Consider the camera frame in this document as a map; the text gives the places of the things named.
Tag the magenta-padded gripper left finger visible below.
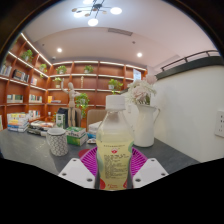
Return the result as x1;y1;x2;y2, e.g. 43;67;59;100
57;145;100;190

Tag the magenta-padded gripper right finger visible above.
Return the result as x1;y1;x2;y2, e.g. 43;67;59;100
127;146;169;190

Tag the clear bottle with yellow drink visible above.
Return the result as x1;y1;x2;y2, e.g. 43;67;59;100
95;94;135;192

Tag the white mug with grey pattern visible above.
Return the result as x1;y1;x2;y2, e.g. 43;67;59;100
45;127;69;157

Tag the green tissue box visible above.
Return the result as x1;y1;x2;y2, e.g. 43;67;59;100
65;126;88;147

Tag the white jug vase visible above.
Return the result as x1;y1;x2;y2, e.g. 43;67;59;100
133;104;161;148

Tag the white and green carton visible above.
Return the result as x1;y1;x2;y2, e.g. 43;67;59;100
55;113;66;130

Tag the beige chair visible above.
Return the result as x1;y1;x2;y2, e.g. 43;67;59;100
85;109;108;129

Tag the dark blue chair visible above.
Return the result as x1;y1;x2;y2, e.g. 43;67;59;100
57;107;83;128

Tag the wooden artist mannequin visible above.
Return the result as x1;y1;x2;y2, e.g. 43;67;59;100
60;78;81;128

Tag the stack of colourful books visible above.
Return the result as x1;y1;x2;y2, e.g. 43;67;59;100
6;112;31;133

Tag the wooden shelf unit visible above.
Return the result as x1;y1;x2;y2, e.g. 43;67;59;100
0;31;148;129

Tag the ceiling air vent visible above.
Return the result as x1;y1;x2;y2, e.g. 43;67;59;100
107;27;134;37

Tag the branched ceiling lamp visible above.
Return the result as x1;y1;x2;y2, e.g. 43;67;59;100
70;0;123;28

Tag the white wall socket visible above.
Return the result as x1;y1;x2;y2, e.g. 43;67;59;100
214;109;224;138

